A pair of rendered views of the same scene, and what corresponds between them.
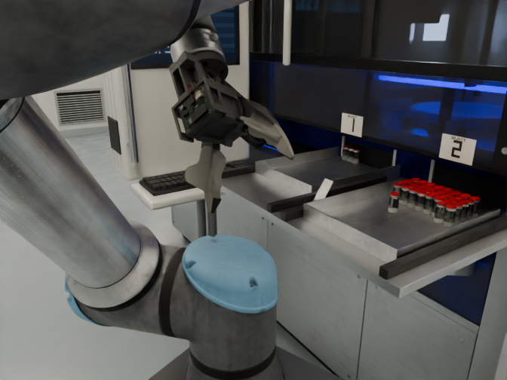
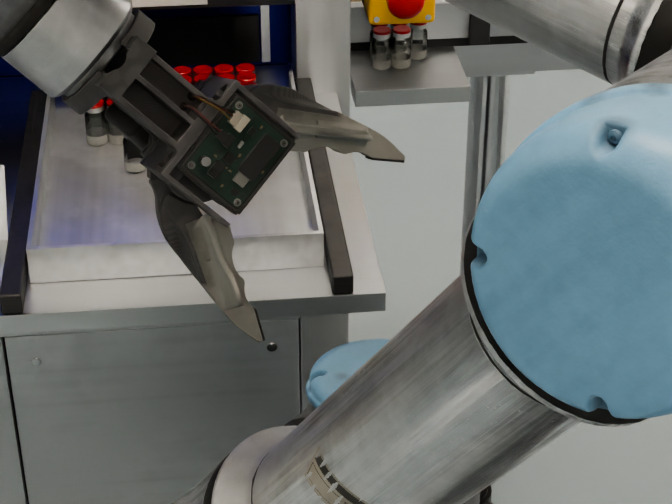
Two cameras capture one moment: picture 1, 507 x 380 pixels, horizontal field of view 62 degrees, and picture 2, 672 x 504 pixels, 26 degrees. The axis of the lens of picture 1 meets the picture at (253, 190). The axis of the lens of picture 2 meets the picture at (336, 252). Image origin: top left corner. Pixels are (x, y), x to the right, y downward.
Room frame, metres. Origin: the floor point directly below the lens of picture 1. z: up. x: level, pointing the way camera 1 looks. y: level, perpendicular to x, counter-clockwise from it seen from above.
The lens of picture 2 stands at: (0.15, 0.72, 1.59)
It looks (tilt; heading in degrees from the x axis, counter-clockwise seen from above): 32 degrees down; 297
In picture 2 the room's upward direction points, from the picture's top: straight up
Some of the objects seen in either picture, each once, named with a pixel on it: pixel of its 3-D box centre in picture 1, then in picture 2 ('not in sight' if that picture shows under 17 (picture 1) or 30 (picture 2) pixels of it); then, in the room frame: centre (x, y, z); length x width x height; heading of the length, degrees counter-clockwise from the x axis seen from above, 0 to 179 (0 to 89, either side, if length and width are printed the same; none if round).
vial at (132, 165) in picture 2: (393, 203); (134, 149); (0.91, -0.33, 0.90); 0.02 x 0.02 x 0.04
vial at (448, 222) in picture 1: (450, 216); not in sight; (0.83, -0.42, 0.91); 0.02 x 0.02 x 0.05
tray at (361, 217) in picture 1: (399, 213); (174, 165); (0.86, -0.33, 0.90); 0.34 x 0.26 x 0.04; 123
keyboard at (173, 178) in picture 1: (201, 176); not in sight; (1.37, 0.18, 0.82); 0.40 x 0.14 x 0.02; 123
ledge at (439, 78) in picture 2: not in sight; (403, 70); (0.78, -0.68, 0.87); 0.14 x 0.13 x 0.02; 123
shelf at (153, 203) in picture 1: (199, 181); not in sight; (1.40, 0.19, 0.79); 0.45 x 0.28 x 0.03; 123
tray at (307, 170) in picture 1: (327, 168); not in sight; (1.20, -0.22, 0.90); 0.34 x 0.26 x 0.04; 123
